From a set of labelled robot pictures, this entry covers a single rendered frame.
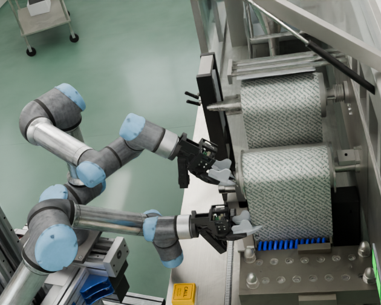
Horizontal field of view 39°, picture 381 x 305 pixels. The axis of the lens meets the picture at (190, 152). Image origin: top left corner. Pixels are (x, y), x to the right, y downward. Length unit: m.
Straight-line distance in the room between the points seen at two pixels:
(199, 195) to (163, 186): 1.52
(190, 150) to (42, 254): 0.49
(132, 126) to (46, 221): 0.36
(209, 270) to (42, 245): 0.59
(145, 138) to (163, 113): 2.86
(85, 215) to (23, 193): 2.35
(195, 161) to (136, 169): 2.33
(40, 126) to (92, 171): 0.31
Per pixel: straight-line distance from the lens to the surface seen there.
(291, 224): 1.62
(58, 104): 1.81
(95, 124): 4.44
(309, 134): 1.71
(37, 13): 6.37
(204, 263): 1.82
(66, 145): 1.59
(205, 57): 1.81
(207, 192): 2.07
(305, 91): 1.64
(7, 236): 2.01
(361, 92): 1.46
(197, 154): 1.48
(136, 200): 3.53
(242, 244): 1.84
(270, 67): 1.69
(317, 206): 1.57
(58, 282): 2.20
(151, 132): 1.45
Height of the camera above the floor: 2.26
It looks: 37 degrees down
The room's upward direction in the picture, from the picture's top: 14 degrees counter-clockwise
